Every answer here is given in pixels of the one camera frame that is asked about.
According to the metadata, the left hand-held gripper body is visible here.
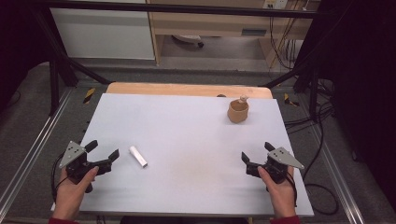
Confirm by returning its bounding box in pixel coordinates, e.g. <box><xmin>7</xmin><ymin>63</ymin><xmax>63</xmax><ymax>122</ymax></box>
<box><xmin>58</xmin><ymin>140</ymin><xmax>94</xmax><ymax>194</ymax></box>

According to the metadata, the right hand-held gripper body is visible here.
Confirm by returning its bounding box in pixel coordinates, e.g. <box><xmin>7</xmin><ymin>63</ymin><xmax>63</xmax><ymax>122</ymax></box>
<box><xmin>262</xmin><ymin>147</ymin><xmax>305</xmax><ymax>185</ymax></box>

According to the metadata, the person's right hand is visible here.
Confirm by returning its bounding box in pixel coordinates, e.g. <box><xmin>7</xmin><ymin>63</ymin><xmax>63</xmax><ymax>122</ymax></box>
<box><xmin>257</xmin><ymin>165</ymin><xmax>297</xmax><ymax>219</ymax></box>

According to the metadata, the person's left hand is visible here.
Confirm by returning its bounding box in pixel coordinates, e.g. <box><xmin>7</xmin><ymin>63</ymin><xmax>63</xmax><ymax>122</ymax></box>
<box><xmin>50</xmin><ymin>165</ymin><xmax>100</xmax><ymax>222</ymax></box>

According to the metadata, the white tube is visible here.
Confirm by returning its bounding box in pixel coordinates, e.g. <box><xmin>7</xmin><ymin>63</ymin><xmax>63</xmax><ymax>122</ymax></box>
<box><xmin>129</xmin><ymin>145</ymin><xmax>149</xmax><ymax>169</ymax></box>

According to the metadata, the brown ceramic cup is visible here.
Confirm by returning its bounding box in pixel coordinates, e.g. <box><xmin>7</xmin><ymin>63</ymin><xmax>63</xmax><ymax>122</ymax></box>
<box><xmin>226</xmin><ymin>99</ymin><xmax>250</xmax><ymax>124</ymax></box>

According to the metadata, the person's right red sleeve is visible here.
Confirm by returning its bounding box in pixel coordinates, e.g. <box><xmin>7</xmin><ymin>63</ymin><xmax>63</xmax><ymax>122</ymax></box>
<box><xmin>270</xmin><ymin>215</ymin><xmax>302</xmax><ymax>224</ymax></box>

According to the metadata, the person's red sleeve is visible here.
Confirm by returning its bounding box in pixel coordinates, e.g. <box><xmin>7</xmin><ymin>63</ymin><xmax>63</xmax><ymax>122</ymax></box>
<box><xmin>48</xmin><ymin>217</ymin><xmax>80</xmax><ymax>224</ymax></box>
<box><xmin>270</xmin><ymin>215</ymin><xmax>302</xmax><ymax>224</ymax></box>

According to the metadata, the person's left red sleeve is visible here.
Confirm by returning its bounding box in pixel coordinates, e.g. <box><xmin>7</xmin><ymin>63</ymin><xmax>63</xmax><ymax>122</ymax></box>
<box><xmin>48</xmin><ymin>217</ymin><xmax>80</xmax><ymax>224</ymax></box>

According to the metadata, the black metal stand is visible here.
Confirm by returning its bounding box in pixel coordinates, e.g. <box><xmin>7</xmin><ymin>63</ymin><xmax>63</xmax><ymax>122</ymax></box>
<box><xmin>34</xmin><ymin>8</ymin><xmax>113</xmax><ymax>117</ymax></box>
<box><xmin>262</xmin><ymin>18</ymin><xmax>331</xmax><ymax>123</ymax></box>

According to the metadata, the wooden table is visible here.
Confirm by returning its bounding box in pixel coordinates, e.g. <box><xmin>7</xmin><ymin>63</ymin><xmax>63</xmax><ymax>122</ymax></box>
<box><xmin>106</xmin><ymin>81</ymin><xmax>274</xmax><ymax>100</ymax></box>

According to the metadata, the dark curtain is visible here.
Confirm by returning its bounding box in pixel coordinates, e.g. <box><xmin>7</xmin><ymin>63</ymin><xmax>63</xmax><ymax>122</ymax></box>
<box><xmin>0</xmin><ymin>0</ymin><xmax>60</xmax><ymax>113</ymax></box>
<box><xmin>303</xmin><ymin>0</ymin><xmax>396</xmax><ymax>213</ymax></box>

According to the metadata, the white cabinet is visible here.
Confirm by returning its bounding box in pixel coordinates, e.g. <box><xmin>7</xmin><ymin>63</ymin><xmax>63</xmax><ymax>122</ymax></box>
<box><xmin>49</xmin><ymin>0</ymin><xmax>156</xmax><ymax>61</ymax></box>

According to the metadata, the light wooden desk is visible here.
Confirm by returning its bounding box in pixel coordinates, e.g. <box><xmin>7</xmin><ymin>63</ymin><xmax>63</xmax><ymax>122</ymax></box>
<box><xmin>146</xmin><ymin>0</ymin><xmax>321</xmax><ymax>66</ymax></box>

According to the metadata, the white chair base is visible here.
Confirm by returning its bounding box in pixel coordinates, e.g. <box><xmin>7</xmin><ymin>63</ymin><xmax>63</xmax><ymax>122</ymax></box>
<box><xmin>171</xmin><ymin>34</ymin><xmax>205</xmax><ymax>49</ymax></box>

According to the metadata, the black metal crossbar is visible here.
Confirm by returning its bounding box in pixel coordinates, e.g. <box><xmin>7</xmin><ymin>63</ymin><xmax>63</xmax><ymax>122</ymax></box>
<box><xmin>36</xmin><ymin>0</ymin><xmax>334</xmax><ymax>20</ymax></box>

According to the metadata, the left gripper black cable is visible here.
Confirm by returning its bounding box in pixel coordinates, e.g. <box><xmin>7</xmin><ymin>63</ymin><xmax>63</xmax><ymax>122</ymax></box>
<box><xmin>50</xmin><ymin>153</ymin><xmax>68</xmax><ymax>203</ymax></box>

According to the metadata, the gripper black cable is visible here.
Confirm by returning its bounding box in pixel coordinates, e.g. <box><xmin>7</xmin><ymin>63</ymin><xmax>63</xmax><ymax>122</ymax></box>
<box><xmin>50</xmin><ymin>153</ymin><xmax>68</xmax><ymax>203</ymax></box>
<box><xmin>286</xmin><ymin>170</ymin><xmax>299</xmax><ymax>208</ymax></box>

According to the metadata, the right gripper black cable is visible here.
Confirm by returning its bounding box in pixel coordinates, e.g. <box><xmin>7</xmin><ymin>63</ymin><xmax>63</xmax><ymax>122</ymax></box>
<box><xmin>286</xmin><ymin>170</ymin><xmax>299</xmax><ymax>208</ymax></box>

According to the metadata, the aluminium floor rail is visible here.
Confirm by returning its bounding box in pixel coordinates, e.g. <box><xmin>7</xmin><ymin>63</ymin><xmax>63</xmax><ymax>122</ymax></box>
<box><xmin>306</xmin><ymin>122</ymin><xmax>367</xmax><ymax>224</ymax></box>
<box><xmin>0</xmin><ymin>88</ymin><xmax>74</xmax><ymax>213</ymax></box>

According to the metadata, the black floor cable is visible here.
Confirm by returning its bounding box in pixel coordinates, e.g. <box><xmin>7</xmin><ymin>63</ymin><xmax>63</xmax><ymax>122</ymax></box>
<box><xmin>283</xmin><ymin>77</ymin><xmax>341</xmax><ymax>217</ymax></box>

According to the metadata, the hanging cables bundle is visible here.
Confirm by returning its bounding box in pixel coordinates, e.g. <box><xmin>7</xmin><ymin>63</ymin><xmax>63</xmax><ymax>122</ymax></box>
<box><xmin>268</xmin><ymin>0</ymin><xmax>312</xmax><ymax>71</ymax></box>

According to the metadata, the white wall socket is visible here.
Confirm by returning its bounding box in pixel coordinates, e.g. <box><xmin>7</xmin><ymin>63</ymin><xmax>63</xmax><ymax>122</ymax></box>
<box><xmin>262</xmin><ymin>0</ymin><xmax>289</xmax><ymax>10</ymax></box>

